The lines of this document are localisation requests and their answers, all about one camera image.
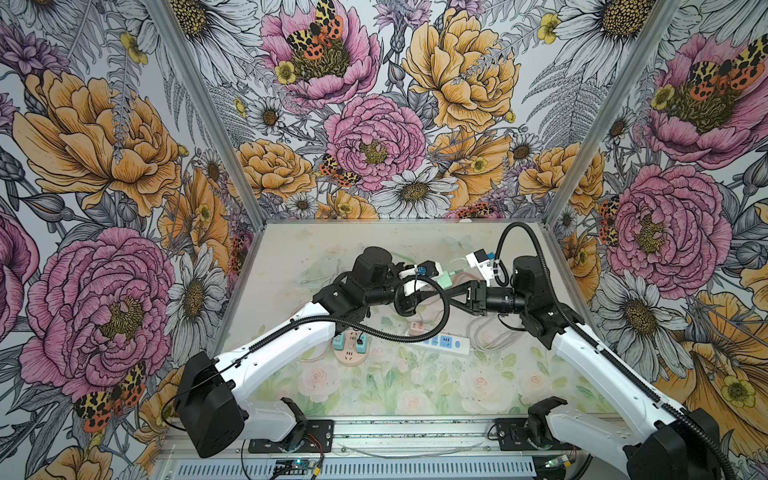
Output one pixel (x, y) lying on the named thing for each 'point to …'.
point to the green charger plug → (445, 281)
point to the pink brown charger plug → (416, 328)
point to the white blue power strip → (445, 342)
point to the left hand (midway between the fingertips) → (428, 287)
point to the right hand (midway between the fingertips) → (445, 308)
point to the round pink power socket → (349, 355)
